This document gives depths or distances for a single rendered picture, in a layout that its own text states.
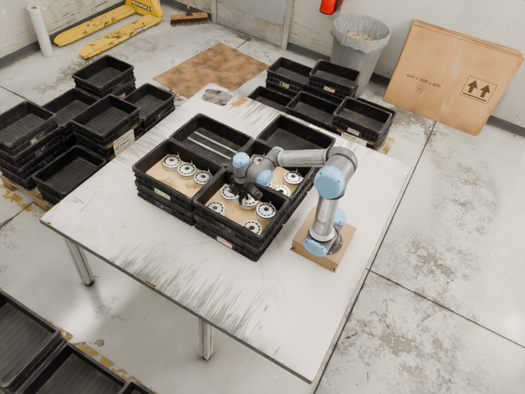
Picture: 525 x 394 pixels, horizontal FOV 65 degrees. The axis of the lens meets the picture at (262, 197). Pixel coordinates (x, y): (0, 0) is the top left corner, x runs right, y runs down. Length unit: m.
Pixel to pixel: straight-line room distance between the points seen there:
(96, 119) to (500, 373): 3.21
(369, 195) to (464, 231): 1.30
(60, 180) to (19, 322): 1.20
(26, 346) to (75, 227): 0.59
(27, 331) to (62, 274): 0.79
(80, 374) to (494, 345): 2.49
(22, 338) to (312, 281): 1.41
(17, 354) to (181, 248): 0.88
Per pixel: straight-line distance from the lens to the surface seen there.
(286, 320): 2.01
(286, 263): 2.17
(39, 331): 2.35
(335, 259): 2.14
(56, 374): 2.36
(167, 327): 2.76
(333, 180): 1.58
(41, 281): 3.10
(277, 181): 2.34
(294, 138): 2.64
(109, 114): 3.38
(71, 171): 3.29
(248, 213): 2.17
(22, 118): 3.50
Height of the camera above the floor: 2.50
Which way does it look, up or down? 48 degrees down
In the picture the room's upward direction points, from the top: 8 degrees clockwise
